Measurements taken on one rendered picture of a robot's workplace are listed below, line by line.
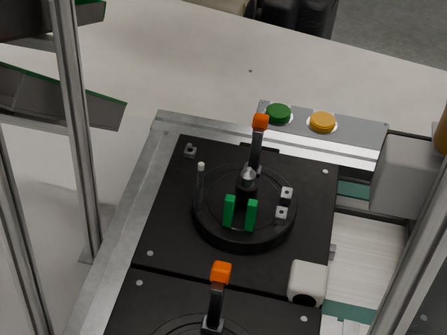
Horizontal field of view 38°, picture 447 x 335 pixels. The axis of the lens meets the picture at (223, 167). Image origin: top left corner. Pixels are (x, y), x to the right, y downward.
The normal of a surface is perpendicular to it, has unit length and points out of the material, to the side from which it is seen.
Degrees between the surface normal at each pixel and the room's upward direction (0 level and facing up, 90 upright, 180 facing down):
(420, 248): 90
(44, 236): 0
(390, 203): 90
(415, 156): 0
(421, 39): 0
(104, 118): 90
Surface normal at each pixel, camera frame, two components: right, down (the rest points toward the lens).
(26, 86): 0.93, 0.31
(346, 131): 0.06, -0.69
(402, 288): -0.21, 0.70
